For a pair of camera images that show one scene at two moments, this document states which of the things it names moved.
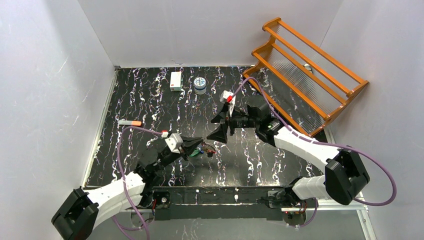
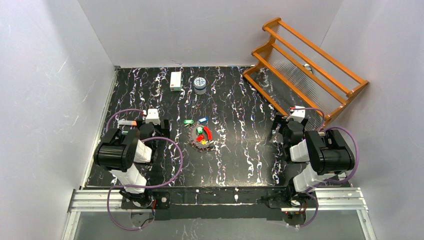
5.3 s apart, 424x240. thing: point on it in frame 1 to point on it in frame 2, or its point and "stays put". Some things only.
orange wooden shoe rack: [305, 83] stays put
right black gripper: [228, 121] to [279, 126]
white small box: [175, 79] stays put
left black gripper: [180, 149] to [164, 128]
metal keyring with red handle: [209, 148] to [200, 137]
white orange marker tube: [130, 123] stays put
